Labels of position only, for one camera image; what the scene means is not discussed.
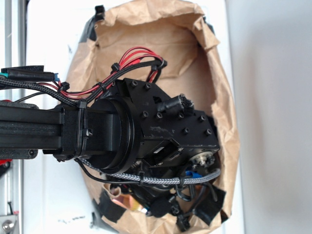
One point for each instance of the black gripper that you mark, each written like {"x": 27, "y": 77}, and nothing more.
{"x": 174, "y": 139}

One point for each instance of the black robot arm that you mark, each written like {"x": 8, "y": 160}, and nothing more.
{"x": 134, "y": 122}

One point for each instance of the brown paper bag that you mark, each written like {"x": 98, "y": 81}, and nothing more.
{"x": 175, "y": 30}

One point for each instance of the copper-coloured object in bag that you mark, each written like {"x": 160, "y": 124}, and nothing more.
{"x": 126, "y": 201}

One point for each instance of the aluminium rail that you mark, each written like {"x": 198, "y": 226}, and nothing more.
{"x": 12, "y": 54}

